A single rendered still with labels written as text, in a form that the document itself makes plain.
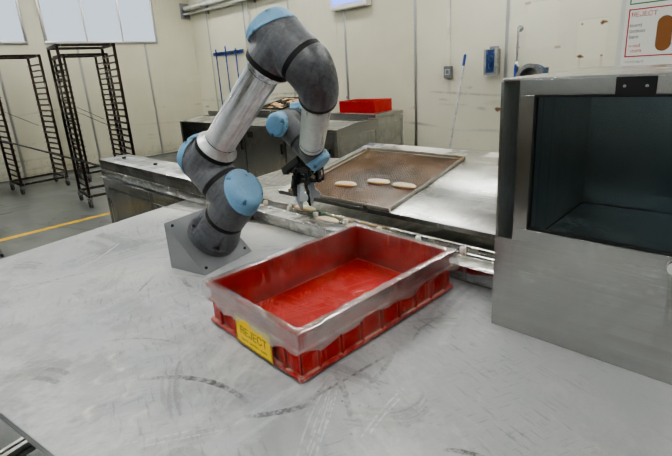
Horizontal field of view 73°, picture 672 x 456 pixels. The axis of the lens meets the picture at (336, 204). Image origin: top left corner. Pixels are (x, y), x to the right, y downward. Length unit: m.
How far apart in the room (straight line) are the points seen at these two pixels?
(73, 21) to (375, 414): 8.23
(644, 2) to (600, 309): 1.21
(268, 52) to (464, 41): 4.41
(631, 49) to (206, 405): 1.67
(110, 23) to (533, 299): 8.36
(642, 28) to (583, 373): 1.27
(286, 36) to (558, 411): 0.87
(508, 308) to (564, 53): 4.14
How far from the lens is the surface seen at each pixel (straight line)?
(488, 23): 5.27
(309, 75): 1.03
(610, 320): 0.92
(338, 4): 6.37
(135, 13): 9.03
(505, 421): 0.79
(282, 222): 1.58
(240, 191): 1.22
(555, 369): 0.91
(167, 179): 2.26
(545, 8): 5.05
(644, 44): 1.88
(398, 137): 5.30
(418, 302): 1.03
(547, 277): 0.92
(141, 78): 8.93
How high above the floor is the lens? 1.33
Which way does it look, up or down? 16 degrees down
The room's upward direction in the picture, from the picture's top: 4 degrees counter-clockwise
